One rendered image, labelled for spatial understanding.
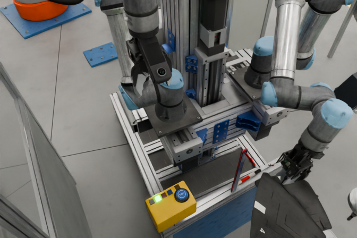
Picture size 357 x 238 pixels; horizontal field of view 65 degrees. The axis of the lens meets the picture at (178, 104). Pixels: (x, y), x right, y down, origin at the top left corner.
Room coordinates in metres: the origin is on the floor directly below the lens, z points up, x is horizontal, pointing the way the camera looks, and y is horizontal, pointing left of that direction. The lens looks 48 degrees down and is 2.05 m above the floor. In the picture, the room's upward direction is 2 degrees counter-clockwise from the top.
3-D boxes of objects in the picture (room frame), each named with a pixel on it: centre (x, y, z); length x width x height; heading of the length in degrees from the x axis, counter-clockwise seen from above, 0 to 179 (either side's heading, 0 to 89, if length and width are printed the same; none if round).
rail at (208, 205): (0.60, -0.31, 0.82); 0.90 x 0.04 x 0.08; 118
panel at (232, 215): (0.60, -0.31, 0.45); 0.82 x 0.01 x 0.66; 118
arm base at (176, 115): (0.87, 0.04, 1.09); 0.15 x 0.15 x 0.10
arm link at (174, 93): (0.86, 0.04, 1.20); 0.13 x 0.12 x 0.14; 109
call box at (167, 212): (0.41, 0.04, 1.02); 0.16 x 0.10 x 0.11; 118
